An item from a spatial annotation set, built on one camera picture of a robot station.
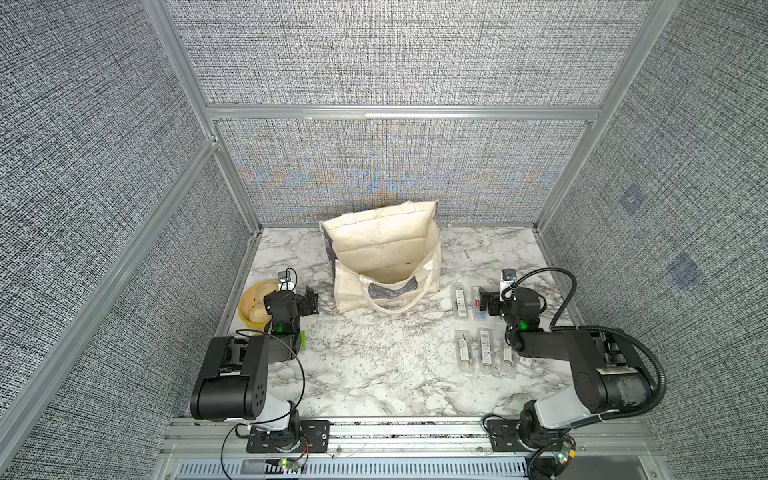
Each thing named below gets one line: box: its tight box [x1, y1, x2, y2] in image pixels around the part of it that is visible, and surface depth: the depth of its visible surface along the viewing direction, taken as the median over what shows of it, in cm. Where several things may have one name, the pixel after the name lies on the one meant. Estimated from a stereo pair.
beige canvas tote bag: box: [319, 201, 442, 313], surface depth 89 cm
